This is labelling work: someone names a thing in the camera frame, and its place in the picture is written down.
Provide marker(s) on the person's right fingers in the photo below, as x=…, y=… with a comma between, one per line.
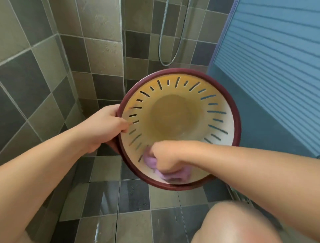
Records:
x=156, y=156

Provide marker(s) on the person's left forearm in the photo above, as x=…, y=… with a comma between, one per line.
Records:
x=40, y=175

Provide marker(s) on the person's knee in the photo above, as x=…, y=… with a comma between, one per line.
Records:
x=232, y=222

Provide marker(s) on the person's left thumb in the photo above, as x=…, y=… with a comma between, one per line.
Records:
x=120, y=124

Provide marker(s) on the person's right forearm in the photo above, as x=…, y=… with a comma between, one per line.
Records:
x=260, y=180

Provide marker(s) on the purple cleaning cloth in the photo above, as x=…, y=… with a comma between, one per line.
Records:
x=172, y=174

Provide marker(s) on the person's left hand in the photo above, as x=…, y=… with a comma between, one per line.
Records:
x=102, y=130

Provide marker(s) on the blue louvered door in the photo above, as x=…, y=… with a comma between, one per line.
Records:
x=270, y=75

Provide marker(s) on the person's right hand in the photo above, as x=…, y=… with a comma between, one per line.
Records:
x=167, y=156

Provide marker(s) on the maroon-rimmed slotted plastic basin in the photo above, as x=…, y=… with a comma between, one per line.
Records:
x=180, y=120

